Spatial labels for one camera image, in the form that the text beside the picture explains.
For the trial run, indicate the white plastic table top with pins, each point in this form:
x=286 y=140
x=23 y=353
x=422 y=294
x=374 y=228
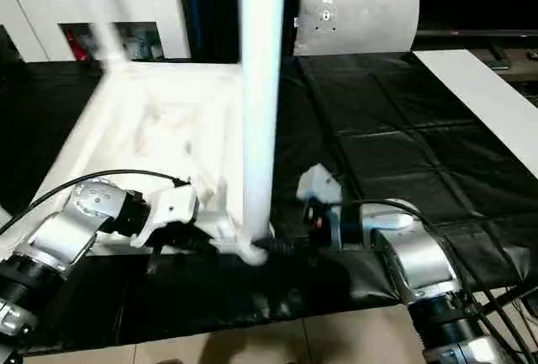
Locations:
x=147 y=128

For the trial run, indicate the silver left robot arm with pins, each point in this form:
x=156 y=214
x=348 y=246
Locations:
x=63 y=225

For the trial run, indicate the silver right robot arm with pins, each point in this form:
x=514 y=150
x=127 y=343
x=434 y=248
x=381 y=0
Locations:
x=420 y=254

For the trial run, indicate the black work mat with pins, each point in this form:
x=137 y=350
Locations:
x=399 y=128

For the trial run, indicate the black metal stand leg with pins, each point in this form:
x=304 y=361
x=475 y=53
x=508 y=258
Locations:
x=513 y=293

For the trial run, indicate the white flat panel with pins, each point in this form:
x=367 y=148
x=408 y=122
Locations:
x=483 y=95

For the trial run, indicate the grey printed cushion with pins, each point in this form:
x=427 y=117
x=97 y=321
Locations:
x=357 y=19

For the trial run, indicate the black sofa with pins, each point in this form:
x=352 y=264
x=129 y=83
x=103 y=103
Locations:
x=218 y=2

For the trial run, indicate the black flat television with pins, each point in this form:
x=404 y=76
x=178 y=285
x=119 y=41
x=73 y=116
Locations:
x=475 y=34

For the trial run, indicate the white glass-door cabinet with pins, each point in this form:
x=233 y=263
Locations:
x=42 y=11

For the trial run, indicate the brown low bench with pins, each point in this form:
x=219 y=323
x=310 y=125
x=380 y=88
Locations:
x=525 y=70

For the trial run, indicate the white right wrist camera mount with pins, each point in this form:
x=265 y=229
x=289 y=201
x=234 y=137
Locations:
x=319 y=183

